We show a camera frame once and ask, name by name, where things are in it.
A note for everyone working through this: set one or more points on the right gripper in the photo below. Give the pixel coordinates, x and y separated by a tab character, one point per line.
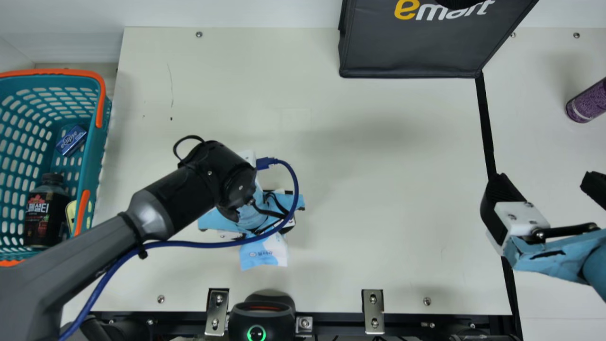
554	258

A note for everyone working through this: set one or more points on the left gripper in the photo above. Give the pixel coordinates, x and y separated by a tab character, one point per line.
222	220

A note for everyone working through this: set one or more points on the blue white wet wipes pack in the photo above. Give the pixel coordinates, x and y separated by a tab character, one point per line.
263	254

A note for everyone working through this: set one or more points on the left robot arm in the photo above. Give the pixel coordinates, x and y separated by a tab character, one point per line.
184	194

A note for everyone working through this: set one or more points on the teal shopping basket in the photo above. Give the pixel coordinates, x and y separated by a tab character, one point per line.
57	72

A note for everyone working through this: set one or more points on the black strip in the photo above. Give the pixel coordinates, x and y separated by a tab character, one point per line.
485	128

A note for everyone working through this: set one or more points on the purple can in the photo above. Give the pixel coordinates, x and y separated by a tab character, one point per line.
588	103

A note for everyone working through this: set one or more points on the black device with green light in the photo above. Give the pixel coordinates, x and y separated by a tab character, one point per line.
261	319

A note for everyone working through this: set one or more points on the pale yellow packet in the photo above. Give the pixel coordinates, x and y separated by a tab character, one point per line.
71	215

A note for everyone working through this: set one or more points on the blue rectangular tin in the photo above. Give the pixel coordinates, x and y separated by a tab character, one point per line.
71	140

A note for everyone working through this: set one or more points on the dark coffee bottle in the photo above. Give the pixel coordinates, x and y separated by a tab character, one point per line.
45	213

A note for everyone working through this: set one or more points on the dark grey bag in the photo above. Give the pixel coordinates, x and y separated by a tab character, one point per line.
402	47

